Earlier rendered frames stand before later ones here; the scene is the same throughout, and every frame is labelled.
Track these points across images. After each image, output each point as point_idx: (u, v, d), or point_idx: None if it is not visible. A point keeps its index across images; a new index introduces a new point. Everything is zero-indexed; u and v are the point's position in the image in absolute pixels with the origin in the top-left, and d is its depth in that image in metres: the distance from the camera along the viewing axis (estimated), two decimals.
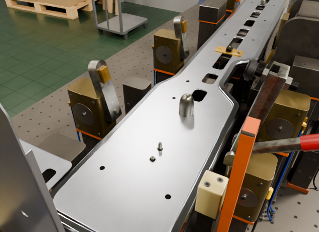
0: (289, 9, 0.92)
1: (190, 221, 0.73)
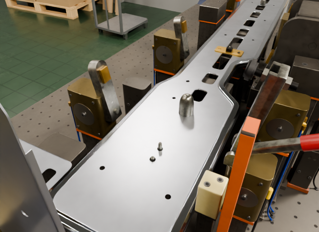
0: (289, 9, 0.92)
1: (190, 221, 0.73)
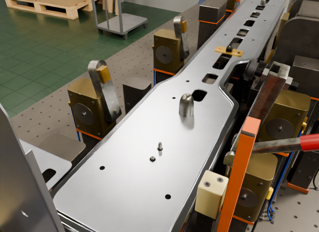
0: (289, 9, 0.92)
1: (190, 221, 0.73)
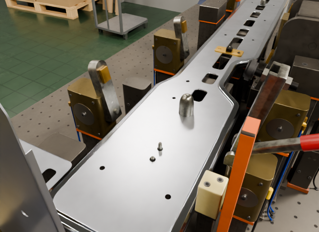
0: (289, 9, 0.92)
1: (190, 221, 0.73)
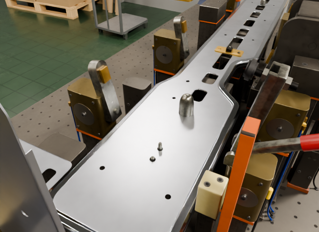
0: (289, 9, 0.92)
1: (190, 221, 0.73)
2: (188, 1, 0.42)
